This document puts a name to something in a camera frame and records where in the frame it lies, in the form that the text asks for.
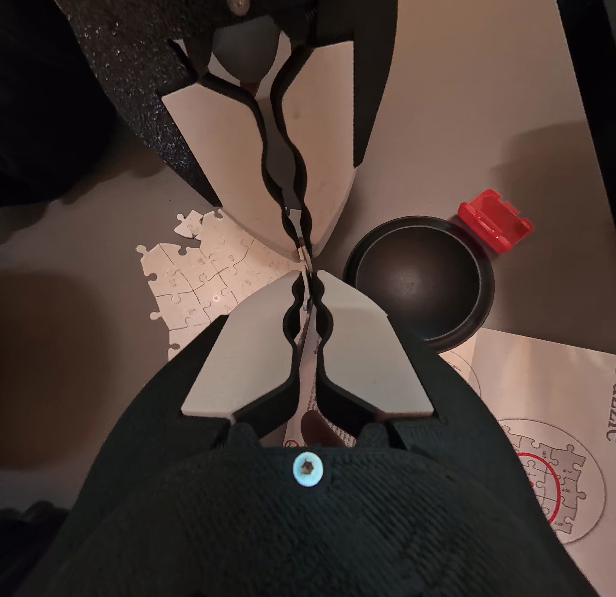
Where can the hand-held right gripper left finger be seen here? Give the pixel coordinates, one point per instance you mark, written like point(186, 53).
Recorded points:
point(240, 366)

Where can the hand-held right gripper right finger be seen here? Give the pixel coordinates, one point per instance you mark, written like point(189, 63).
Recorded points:
point(375, 366)

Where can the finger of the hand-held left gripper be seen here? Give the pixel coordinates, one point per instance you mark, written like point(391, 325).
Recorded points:
point(327, 125)
point(216, 149)

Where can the curved assembled white puzzle section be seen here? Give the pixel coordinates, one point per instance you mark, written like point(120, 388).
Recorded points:
point(207, 279)

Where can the black round ball stand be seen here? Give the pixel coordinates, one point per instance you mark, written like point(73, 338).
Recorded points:
point(418, 279)

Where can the person's right hand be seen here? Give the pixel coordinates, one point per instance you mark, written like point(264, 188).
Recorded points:
point(315, 431)

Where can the printed instruction sheet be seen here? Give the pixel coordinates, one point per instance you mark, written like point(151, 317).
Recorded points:
point(529, 390)

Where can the red plastic clip part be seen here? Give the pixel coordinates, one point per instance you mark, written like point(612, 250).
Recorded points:
point(491, 221)

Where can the dark side table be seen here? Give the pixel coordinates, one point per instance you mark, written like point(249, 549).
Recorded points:
point(596, 53)

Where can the person's torso in black clothing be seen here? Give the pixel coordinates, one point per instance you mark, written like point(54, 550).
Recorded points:
point(24, 549)

